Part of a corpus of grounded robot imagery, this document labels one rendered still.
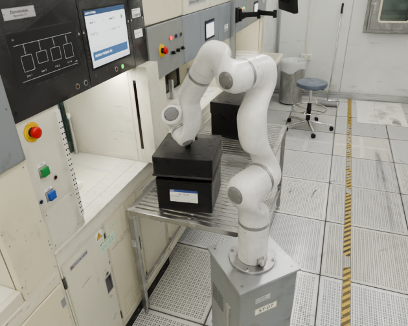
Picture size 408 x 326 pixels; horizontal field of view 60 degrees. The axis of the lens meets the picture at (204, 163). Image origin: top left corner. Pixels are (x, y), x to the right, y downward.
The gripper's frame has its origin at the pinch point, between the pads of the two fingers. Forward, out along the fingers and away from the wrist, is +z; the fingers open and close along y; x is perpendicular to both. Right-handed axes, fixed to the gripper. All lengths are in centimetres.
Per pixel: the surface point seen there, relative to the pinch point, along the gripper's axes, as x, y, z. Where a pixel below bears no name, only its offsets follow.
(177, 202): 28.1, 3.7, 10.0
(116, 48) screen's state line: -30, 29, -32
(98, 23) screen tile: -31, 30, -47
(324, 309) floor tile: 73, -77, 80
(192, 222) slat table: 37.5, -5.8, 7.7
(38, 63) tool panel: 0, 36, -66
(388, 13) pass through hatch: -283, -174, 262
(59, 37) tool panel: -13, 34, -62
